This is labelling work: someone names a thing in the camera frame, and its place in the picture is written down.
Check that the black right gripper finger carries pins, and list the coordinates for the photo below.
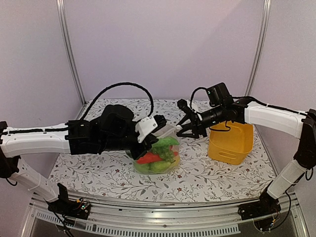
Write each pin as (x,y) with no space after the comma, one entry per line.
(188,133)
(187,120)

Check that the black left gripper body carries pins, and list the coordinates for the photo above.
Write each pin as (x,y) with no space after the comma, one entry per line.
(145,147)

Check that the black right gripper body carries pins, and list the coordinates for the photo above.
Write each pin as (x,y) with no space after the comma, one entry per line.
(218,115)

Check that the orange carrot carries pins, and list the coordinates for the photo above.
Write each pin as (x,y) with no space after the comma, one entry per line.
(149,158)

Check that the green bitter gourd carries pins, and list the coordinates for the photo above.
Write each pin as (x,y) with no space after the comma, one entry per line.
(166,142)

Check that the clear zip top bag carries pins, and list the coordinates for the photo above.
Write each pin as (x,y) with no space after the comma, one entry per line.
(168,130)

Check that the green grapes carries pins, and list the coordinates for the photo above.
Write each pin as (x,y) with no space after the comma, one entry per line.
(166,154)

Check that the green apple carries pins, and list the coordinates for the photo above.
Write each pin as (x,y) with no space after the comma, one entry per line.
(142,168)

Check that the green pear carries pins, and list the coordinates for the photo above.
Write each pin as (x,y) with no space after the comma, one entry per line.
(159,166)

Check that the yellow lemon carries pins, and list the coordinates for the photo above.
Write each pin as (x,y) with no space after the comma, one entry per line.
(176,161)

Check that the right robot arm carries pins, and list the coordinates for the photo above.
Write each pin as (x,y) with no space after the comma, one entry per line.
(248,110)

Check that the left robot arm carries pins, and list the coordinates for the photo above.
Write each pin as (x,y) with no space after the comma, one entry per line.
(114,130)

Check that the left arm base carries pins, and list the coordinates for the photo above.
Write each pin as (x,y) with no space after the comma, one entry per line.
(79,208)

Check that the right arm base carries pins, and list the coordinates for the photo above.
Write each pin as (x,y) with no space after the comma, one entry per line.
(264,208)

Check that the yellow plastic basket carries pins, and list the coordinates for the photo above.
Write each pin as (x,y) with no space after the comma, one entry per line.
(230,142)

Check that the floral table cover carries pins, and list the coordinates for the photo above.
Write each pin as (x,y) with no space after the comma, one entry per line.
(197,178)

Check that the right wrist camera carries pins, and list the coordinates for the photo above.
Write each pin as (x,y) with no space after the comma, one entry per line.
(184,107)

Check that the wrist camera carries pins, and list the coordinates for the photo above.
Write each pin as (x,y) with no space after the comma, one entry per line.
(148,125)
(184,107)

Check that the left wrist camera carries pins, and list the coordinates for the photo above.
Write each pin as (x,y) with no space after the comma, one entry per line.
(148,125)

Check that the aluminium front rail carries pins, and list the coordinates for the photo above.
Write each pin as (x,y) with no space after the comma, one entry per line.
(115,217)

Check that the right aluminium post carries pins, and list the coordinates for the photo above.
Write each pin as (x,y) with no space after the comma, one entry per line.
(260,46)

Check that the aluminium post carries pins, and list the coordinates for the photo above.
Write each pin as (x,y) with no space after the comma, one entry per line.
(260,46)
(69,51)

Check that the left aluminium post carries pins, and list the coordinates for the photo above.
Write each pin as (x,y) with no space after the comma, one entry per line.
(69,51)

